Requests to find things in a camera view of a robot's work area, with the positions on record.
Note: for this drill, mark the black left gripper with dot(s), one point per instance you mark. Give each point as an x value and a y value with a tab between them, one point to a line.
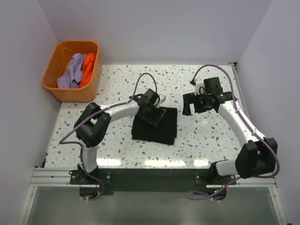
153	119

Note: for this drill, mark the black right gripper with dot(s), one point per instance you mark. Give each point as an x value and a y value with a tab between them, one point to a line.
191	98

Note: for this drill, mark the black t shirt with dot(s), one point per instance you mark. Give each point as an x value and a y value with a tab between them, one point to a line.
164	133

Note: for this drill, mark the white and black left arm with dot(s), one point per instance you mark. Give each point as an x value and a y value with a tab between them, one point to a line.
91	127

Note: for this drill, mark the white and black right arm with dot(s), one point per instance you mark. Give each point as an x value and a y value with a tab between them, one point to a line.
257	155

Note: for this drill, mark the orange t shirt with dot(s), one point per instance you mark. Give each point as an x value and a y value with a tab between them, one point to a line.
87	69

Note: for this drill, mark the lavender t shirt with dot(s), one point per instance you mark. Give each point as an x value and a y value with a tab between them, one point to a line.
73	75

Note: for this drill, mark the orange plastic basket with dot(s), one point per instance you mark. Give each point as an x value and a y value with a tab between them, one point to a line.
58	64

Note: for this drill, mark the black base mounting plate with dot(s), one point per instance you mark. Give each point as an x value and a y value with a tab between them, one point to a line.
158	180

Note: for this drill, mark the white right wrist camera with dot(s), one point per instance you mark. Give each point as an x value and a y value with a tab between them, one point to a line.
198	86

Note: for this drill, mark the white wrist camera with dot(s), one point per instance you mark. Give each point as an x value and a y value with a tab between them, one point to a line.
198	86
161	98

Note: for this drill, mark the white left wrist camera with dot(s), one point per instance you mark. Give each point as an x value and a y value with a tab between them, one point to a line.
161	98

